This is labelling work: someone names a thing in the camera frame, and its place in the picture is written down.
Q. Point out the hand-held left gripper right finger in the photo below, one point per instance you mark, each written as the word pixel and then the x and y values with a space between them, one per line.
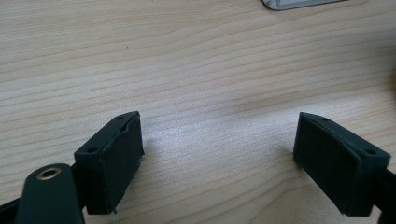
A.
pixel 336 165

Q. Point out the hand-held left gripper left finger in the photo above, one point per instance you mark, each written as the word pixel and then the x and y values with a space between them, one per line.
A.
pixel 109 161

